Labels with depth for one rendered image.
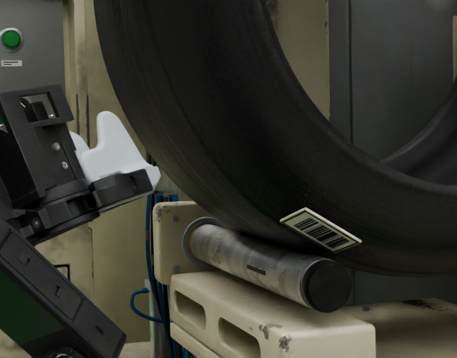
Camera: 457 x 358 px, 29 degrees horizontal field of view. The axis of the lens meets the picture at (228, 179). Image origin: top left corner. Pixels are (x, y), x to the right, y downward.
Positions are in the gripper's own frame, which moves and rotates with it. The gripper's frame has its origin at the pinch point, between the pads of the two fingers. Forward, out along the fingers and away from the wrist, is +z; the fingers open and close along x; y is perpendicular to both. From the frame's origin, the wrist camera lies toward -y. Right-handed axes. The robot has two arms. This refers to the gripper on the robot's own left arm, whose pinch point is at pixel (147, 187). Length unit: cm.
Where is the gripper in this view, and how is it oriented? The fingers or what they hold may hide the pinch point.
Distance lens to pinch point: 61.4
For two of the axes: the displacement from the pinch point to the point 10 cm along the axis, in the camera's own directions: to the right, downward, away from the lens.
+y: -3.9, -9.2, 0.2
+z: 4.9, -1.9, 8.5
